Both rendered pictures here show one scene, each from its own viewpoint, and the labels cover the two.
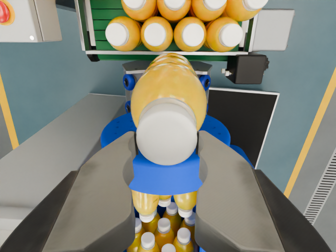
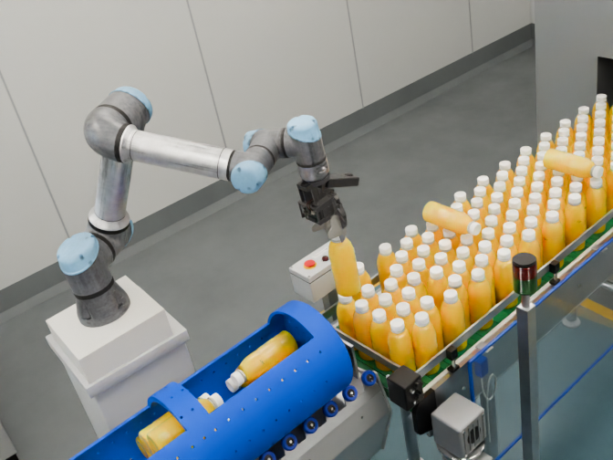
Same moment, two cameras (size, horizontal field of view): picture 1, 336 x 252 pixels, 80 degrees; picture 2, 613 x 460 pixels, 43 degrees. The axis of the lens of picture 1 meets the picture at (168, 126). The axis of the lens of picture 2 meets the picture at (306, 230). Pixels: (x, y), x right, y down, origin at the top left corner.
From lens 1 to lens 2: 2.04 m
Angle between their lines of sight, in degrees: 73
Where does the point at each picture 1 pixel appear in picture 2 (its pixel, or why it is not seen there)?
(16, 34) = (305, 272)
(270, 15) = (462, 400)
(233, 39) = (396, 324)
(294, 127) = not seen: outside the picture
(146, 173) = (296, 304)
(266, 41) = (447, 414)
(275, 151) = not seen: outside the picture
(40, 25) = (316, 279)
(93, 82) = not seen: outside the picture
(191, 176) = (313, 318)
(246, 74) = (399, 376)
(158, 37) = (361, 305)
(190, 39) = (376, 313)
